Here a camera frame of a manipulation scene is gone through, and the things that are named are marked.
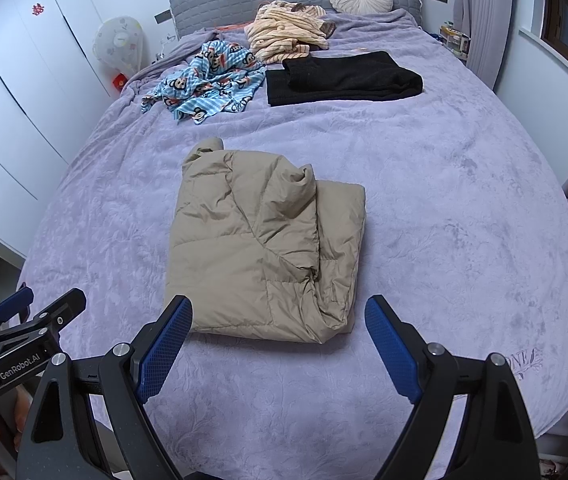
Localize black folded garment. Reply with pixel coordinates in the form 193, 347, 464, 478
265, 51, 424, 107

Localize beige puffer jacket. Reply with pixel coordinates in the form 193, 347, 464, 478
166, 137, 367, 345

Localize white window sill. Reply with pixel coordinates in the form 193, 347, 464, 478
494, 27, 568, 171

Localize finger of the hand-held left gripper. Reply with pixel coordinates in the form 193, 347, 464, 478
20, 287, 87, 342
0, 284, 34, 325

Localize white covered floor fan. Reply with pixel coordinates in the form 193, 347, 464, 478
92, 16, 145, 78

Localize beige striped garment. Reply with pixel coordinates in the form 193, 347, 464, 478
244, 1, 337, 65

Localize purple plush blanket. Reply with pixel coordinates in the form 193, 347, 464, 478
16, 7, 568, 480

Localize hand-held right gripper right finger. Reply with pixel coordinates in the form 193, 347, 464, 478
365, 294, 540, 480

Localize white wardrobe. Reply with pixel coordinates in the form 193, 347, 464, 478
0, 0, 121, 261

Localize blue monkey print garment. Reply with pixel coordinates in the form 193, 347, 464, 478
141, 40, 267, 126

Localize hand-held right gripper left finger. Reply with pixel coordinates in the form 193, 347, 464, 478
15, 294, 194, 480

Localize items on nightstand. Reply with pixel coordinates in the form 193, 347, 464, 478
438, 21, 472, 58

